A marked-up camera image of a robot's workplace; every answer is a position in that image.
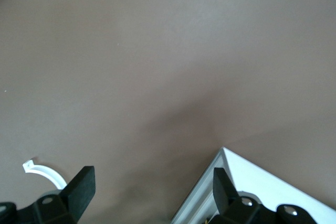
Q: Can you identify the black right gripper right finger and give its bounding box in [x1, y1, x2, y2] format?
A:
[207, 167, 316, 224]

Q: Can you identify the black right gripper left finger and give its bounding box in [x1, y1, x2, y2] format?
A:
[0, 165, 96, 224]

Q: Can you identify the white drawer cabinet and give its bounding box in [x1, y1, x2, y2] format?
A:
[170, 147, 336, 224]

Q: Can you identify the white curved plastic arc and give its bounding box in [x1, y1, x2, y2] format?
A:
[22, 158, 68, 190]

